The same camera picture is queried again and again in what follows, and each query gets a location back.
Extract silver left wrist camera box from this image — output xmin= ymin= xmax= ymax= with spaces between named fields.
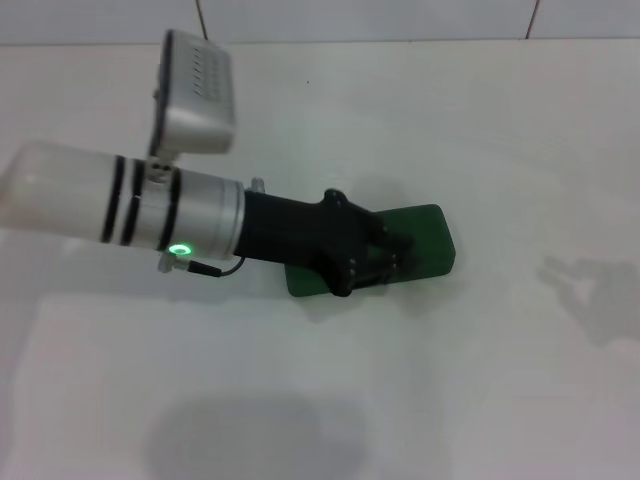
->
xmin=148 ymin=28 xmax=237 ymax=181

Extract green glasses case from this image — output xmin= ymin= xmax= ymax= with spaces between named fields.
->
xmin=284 ymin=203 xmax=459 ymax=301

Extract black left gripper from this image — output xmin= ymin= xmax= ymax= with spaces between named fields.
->
xmin=234 ymin=188 xmax=420 ymax=300

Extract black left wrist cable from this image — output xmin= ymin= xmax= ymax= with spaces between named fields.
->
xmin=158 ymin=252 xmax=246 ymax=279

